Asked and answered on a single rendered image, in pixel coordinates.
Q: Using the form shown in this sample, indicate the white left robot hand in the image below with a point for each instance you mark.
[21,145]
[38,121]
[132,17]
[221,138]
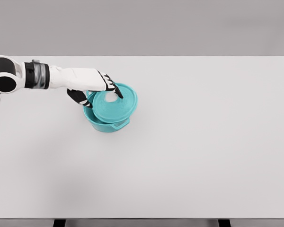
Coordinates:
[87,79]

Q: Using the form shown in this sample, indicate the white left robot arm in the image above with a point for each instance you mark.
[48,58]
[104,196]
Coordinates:
[30,75]

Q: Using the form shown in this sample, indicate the teal pot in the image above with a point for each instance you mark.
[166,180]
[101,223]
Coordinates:
[104,126]

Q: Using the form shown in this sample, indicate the teal pot lid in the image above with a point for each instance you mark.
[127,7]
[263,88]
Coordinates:
[118,106]

